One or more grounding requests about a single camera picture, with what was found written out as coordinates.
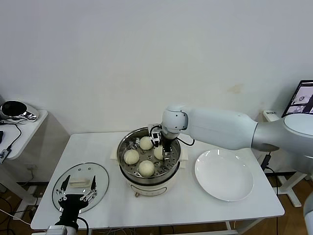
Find chrome and black device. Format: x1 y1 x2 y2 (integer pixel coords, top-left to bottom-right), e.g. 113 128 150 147
0 99 40 122

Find grey open laptop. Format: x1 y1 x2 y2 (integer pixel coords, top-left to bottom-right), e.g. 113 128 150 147
281 80 313 118

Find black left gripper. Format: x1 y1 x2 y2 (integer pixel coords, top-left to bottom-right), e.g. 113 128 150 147
55 173 98 227

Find white steamed baozi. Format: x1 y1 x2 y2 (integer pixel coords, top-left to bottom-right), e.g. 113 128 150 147
153 146 165 160
123 149 140 165
138 160 156 177
139 136 154 150

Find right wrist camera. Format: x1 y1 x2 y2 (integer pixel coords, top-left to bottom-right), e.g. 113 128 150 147
148 124 162 147

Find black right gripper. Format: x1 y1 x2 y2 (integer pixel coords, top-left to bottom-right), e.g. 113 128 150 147
162 137 174 162

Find white work table frame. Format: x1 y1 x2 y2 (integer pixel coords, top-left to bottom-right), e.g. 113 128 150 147
85 217 267 235

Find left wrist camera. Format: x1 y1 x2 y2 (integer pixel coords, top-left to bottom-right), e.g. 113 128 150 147
45 225 68 235

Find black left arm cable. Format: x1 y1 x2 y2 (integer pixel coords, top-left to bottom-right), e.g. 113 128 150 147
77 216 89 235

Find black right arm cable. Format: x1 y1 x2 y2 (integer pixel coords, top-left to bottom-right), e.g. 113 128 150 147
176 137 195 147

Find stainless steel steamer basket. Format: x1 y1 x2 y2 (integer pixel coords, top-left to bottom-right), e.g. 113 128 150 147
111 127 189 187

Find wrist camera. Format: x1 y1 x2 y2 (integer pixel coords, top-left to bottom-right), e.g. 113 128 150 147
148 124 162 147
45 225 68 235

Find small white logo device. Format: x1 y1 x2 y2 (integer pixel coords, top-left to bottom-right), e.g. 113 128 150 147
0 146 13 165

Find glass lid cream handle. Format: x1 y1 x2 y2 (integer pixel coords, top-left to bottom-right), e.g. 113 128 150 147
52 161 110 213

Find black laptop charger cable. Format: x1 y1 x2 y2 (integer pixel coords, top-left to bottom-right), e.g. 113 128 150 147
260 151 272 172

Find thin black cable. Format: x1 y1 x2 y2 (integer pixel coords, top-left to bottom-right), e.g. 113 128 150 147
0 121 22 150

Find white round plate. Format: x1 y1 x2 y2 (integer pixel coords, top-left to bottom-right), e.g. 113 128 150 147
195 149 255 202

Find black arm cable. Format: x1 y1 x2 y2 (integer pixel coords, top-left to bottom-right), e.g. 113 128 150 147
77 216 89 235
176 137 195 147

